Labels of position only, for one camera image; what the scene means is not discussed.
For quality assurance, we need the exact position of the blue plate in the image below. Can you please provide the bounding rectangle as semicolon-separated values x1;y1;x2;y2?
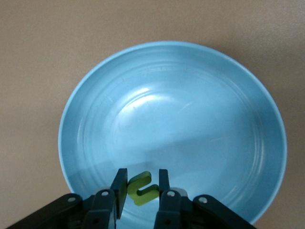
58;42;288;226

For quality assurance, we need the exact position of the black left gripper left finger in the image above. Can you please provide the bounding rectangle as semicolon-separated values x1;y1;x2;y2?
0;168;128;229

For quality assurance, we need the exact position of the green lowercase letter n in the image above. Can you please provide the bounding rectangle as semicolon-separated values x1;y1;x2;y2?
127;171;160;206

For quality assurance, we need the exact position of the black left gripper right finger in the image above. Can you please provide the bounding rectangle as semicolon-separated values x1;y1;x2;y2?
152;168;257;229

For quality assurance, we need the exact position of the brown table cover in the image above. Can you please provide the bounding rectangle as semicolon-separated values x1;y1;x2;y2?
0;0;305;229

